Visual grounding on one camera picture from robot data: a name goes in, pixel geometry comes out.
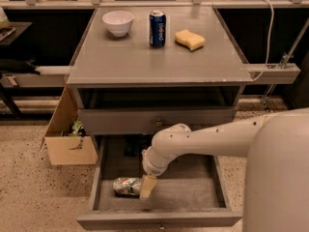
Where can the crushed green 7up can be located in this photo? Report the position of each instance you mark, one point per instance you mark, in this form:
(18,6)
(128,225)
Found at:
(127,186)

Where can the grey drawer cabinet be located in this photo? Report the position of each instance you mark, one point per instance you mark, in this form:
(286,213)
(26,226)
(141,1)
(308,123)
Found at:
(122,73)

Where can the white ceramic bowl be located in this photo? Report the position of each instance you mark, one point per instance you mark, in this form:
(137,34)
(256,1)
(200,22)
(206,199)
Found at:
(118,23)

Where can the green items in box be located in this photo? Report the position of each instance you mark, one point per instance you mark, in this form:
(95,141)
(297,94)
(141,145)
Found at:
(76,129)

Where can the blue pepsi can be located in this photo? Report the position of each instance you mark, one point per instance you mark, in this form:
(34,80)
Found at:
(157,28)

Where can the yellow sponge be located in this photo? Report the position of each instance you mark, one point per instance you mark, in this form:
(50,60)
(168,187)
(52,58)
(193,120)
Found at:
(191,40)

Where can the closed grey top drawer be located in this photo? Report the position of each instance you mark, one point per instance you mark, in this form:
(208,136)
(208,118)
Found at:
(150,120)

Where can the open grey middle drawer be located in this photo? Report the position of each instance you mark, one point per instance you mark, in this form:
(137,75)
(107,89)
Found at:
(190,193)

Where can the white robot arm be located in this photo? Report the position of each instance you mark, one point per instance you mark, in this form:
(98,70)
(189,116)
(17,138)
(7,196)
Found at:
(276,145)

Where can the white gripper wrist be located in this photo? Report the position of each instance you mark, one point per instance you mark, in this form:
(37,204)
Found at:
(150,168)

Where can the open cardboard box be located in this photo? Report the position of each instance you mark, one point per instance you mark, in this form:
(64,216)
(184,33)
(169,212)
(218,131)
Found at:
(63,146)

